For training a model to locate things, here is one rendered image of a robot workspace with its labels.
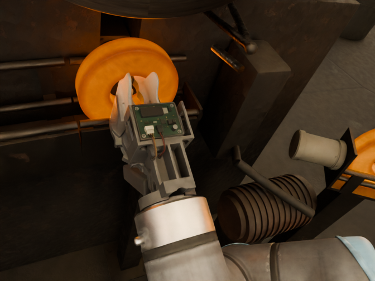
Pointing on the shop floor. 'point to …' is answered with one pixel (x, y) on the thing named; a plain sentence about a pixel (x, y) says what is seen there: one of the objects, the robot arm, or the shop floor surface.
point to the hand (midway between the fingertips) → (130, 77)
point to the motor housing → (261, 211)
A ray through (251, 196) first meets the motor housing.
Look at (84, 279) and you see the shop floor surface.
